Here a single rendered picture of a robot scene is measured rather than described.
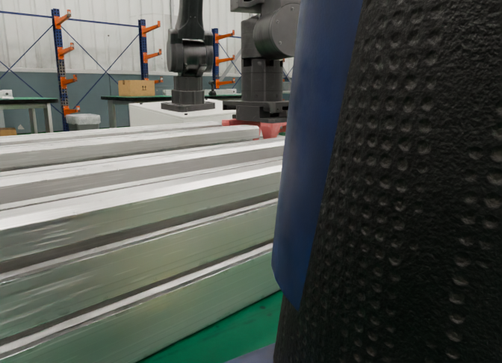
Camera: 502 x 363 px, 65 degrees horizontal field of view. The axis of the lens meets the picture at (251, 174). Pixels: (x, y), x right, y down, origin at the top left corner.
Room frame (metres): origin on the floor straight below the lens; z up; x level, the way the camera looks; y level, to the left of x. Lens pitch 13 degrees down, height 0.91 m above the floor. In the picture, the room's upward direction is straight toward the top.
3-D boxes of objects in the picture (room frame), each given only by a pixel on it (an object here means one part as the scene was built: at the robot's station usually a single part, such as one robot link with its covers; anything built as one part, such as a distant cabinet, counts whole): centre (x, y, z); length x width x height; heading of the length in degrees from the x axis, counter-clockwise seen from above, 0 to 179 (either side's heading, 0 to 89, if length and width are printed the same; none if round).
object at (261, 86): (0.56, -0.02, 0.91); 0.10 x 0.07 x 0.07; 43
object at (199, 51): (1.01, 0.15, 0.97); 0.09 x 0.05 x 0.10; 20
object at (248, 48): (0.55, -0.02, 0.97); 0.07 x 0.06 x 0.07; 20
